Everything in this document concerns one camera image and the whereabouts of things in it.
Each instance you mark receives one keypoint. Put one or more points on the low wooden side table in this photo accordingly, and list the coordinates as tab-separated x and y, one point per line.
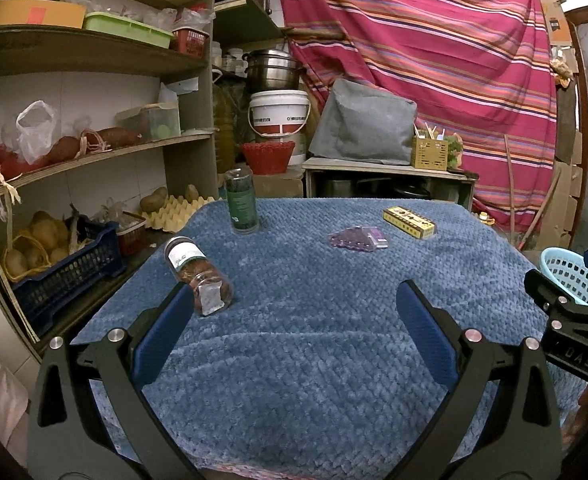
325	177

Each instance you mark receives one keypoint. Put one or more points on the white plastic bucket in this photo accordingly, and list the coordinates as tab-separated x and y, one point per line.
278	112

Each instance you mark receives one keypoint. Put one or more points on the blue quilted table cloth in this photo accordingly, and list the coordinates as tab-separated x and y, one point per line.
310	373

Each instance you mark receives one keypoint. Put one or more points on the light blue plastic basket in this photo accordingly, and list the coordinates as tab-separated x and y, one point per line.
567	270

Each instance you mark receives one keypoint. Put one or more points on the pink striped curtain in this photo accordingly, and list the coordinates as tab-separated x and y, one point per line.
479	68

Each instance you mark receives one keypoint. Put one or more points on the clear spice jar lying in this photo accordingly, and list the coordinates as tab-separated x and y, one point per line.
211	289

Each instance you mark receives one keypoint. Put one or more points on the dark blue crate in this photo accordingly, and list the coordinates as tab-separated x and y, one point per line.
44	297

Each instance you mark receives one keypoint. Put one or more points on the broom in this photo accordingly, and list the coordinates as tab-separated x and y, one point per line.
529	190

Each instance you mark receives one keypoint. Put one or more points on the green glass jar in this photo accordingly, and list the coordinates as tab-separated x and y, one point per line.
241	199

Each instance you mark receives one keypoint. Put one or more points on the steel pot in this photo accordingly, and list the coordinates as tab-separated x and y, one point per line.
271	69

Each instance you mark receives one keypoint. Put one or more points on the wooden shelf unit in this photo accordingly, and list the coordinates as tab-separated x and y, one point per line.
99	78

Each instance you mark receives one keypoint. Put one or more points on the yellow red cardboard box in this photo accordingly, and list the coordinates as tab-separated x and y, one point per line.
409	222

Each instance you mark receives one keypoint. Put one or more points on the egg carton tray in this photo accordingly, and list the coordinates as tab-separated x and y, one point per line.
175	214

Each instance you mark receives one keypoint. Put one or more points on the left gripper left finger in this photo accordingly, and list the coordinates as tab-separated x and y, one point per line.
67	437

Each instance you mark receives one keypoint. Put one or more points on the green plastic tray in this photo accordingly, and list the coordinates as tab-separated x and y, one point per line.
119	26

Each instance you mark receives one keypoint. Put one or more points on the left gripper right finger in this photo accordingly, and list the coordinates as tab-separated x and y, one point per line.
499	418

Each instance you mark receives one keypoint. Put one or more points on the purple plastic wrapper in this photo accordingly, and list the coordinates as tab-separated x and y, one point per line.
360	239

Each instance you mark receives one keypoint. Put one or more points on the grey cushion bag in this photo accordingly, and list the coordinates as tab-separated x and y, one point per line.
365	124

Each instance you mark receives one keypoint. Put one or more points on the red plastic basket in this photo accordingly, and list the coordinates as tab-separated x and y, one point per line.
268	157

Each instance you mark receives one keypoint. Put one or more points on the yellow box on shelf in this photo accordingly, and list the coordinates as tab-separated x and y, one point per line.
41	12

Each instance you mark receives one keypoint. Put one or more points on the green leafy vegetables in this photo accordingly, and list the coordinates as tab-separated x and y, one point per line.
455	151

